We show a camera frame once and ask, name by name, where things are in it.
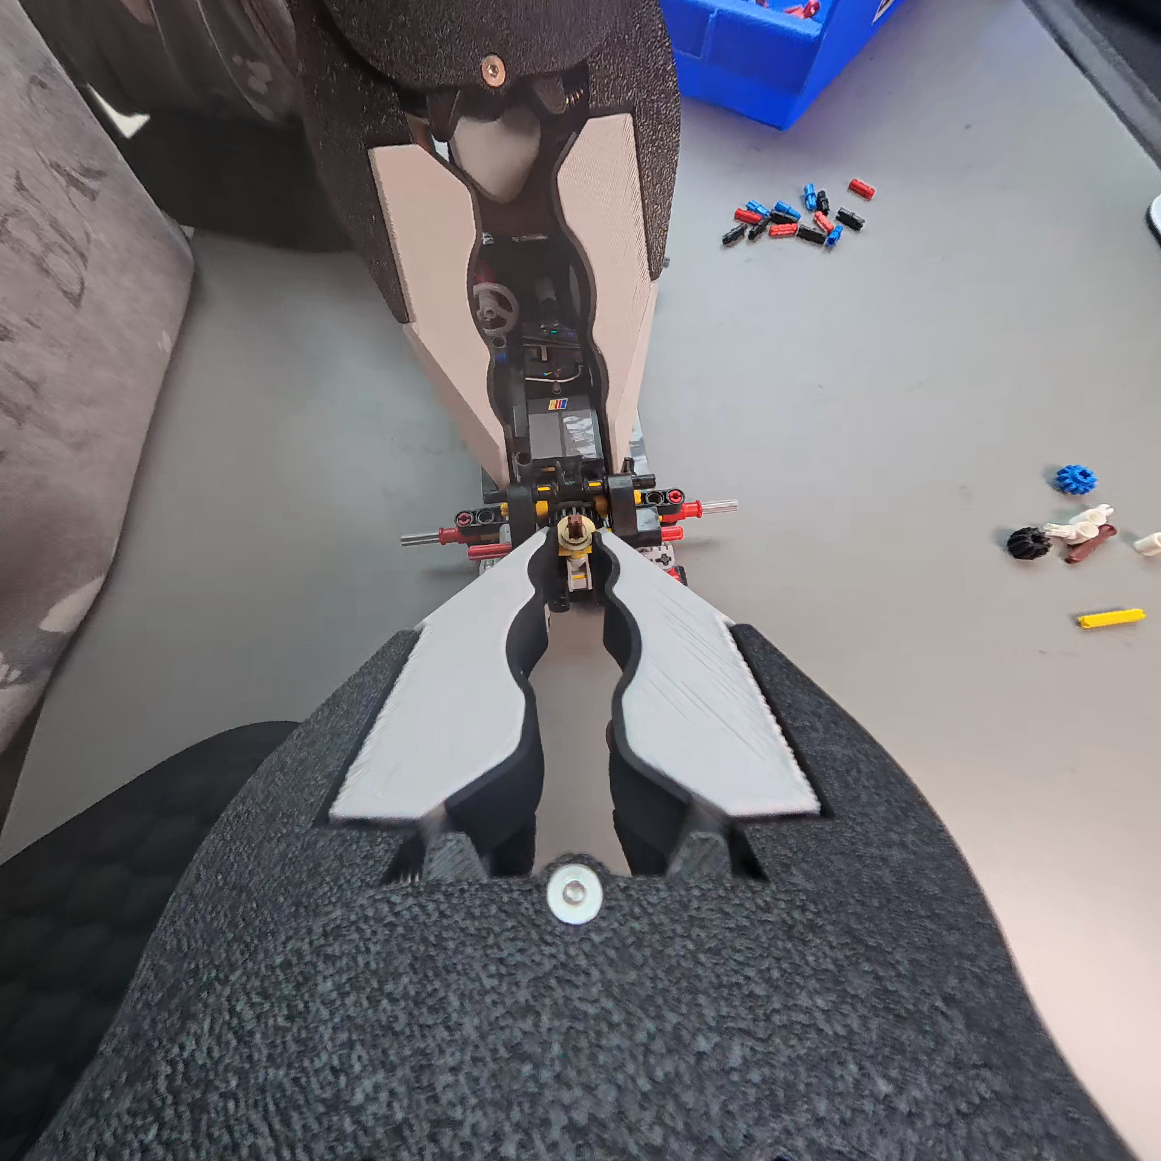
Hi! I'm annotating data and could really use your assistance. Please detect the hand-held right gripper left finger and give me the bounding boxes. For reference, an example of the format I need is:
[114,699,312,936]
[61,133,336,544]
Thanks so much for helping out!
[329,529,558,878]

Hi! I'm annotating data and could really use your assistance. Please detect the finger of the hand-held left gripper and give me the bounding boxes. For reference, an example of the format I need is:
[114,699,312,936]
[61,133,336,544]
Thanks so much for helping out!
[553,114,667,455]
[367,146,522,495]

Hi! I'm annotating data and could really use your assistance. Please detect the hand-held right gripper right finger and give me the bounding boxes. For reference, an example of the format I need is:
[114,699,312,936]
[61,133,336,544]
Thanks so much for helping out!
[594,529,822,878]

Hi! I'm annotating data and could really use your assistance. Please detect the toy brick car chassis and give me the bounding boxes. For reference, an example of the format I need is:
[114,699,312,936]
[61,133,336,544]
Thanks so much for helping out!
[399,227,738,622]

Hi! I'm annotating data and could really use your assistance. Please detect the person's left forearm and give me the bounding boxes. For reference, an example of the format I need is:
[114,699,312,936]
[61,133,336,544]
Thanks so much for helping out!
[18,0,313,129]

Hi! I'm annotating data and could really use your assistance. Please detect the grey desk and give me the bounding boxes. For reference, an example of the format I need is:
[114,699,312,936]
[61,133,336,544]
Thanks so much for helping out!
[0,0,1161,1161]

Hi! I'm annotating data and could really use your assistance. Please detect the pile of small connector pins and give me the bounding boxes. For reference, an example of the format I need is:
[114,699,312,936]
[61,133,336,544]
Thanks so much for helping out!
[720,177,879,251]

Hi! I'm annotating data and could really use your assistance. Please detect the blue plastic parts bin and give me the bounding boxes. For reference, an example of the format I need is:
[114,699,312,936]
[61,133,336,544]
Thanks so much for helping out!
[658,0,909,132]

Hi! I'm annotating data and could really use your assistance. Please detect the person's grey patterned sweatshirt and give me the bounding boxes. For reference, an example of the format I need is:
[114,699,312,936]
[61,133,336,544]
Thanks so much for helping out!
[0,0,196,809]

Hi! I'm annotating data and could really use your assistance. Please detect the white toy connector piece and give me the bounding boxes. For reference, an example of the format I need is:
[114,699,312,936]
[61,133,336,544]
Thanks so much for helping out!
[1043,504,1117,546]

